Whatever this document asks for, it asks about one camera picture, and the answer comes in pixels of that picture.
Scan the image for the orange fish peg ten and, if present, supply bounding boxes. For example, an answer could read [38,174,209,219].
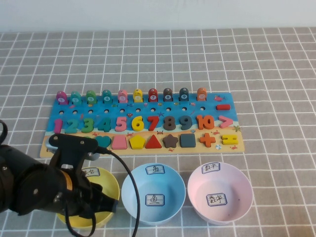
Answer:
[196,87,207,101]

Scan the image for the turquoise fish peg two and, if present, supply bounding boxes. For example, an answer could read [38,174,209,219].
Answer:
[70,91,81,105]

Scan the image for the orange wooden plus sign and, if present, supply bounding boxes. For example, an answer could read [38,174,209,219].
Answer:
[199,132,216,147]

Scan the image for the brown fish peg eight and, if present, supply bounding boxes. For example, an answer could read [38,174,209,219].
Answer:
[162,87,173,102]

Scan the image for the pink labelled plastic bowl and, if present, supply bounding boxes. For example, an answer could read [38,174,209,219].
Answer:
[187,162,254,225]

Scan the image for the yellow wooden pentagon piece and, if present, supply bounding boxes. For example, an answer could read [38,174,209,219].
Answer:
[129,135,146,150]

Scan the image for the slate wooden square piece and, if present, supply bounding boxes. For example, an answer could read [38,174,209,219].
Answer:
[179,133,196,148]

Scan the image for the slate fish peg nine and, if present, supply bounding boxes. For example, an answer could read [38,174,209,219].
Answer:
[179,87,190,102]

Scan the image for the pink wooden greater-than sign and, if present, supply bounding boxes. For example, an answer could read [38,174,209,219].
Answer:
[219,115,234,129]

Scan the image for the yellow wooden equals sign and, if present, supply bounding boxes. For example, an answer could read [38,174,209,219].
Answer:
[221,134,238,145]

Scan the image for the red fish peg seven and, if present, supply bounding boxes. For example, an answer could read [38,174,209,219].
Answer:
[148,88,158,103]

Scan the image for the brown wooden star piece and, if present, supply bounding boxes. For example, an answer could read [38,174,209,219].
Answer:
[162,134,179,149]

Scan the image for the dark teal wooden number four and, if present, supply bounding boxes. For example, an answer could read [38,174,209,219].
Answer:
[97,118,112,133]

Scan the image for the red wooden triangle piece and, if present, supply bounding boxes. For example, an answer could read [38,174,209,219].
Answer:
[145,134,162,150]

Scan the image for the magenta wooden number one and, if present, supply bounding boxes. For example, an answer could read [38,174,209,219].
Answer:
[53,118,63,134]

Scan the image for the red wooden number seven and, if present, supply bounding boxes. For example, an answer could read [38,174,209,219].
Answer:
[147,116,161,131]

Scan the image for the teal wooden heart piece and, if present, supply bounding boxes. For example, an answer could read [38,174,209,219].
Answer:
[95,135,112,150]

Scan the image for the pink wooden trapezoid piece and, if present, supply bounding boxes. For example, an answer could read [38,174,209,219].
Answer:
[111,135,128,151]

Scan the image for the green wooden number three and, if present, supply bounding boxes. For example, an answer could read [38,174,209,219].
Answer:
[81,118,96,133]

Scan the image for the black camera cable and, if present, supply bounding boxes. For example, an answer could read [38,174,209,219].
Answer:
[65,147,141,237]

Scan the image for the grey checked tablecloth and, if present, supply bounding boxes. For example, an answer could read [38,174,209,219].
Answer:
[0,27,316,237]

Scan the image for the blue labelled plastic bowl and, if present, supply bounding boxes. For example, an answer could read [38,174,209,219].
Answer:
[120,162,186,226]

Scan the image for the dark teal fish peg four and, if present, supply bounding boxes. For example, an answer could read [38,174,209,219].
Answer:
[101,89,113,104]

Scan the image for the yellow wooden number six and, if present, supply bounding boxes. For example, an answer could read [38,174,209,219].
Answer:
[131,116,145,131]

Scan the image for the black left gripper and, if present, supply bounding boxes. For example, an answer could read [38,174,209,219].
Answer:
[58,169,118,220]

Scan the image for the pink fish peg five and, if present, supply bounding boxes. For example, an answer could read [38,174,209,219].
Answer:
[117,89,128,103]

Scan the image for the wooden sea-themed puzzle board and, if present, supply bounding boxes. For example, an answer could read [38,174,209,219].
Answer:
[39,92,245,158]

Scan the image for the yellow labelled plastic bowl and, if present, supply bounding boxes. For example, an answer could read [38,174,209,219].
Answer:
[56,166,121,229]

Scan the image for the green fish peg three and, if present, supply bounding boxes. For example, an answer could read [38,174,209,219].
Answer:
[85,90,97,104]

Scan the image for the purple fish peg one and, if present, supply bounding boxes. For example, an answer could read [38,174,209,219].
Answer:
[56,90,68,105]

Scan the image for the yellow fish peg six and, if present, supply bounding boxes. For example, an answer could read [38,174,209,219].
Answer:
[132,88,143,103]

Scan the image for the brown wooden number eight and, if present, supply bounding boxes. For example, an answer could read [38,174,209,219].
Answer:
[163,116,177,131]

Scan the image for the pink wooden number five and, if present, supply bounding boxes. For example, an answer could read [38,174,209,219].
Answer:
[114,116,128,132]

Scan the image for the turquoise wooden number two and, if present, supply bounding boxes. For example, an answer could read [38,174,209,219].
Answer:
[64,118,80,134]

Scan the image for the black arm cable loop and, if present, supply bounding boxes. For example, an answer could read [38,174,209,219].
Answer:
[0,119,8,147]

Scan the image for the orange wooden number ten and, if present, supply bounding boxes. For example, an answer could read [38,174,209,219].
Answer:
[196,115,215,130]

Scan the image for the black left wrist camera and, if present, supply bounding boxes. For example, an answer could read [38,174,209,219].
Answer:
[46,133,101,172]

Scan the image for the slate wooden number nine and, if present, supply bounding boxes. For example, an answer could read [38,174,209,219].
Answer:
[179,115,193,130]

